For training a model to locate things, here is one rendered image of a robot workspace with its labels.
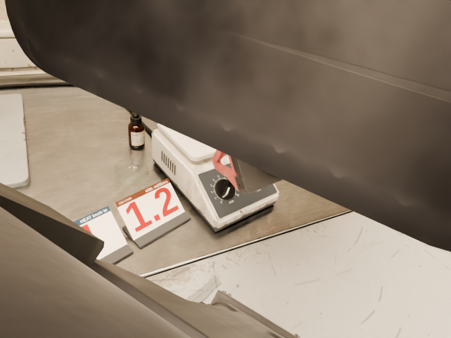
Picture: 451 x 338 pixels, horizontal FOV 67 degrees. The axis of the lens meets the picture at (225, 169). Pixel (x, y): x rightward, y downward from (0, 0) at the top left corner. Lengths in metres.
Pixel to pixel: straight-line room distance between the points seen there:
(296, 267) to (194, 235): 0.15
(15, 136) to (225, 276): 0.45
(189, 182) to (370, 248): 0.29
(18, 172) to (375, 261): 0.56
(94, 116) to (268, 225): 0.43
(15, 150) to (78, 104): 0.20
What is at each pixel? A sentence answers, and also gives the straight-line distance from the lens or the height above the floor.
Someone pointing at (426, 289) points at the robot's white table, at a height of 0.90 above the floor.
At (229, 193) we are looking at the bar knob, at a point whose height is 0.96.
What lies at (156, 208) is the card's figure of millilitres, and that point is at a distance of 0.51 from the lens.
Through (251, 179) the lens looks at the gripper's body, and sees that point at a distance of 0.33.
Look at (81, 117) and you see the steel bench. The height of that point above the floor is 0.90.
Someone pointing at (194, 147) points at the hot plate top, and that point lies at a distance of 0.52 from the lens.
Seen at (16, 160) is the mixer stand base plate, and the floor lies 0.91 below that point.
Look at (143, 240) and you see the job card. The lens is 0.49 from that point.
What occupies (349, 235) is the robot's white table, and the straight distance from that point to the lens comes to 0.58.
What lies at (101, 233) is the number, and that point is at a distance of 0.48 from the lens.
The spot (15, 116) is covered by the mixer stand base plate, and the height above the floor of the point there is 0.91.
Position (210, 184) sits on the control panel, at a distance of 0.50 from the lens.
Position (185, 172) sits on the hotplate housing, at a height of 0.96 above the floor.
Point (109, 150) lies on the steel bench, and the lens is 0.66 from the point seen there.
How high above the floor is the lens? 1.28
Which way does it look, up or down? 38 degrees down
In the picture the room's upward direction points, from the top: 10 degrees clockwise
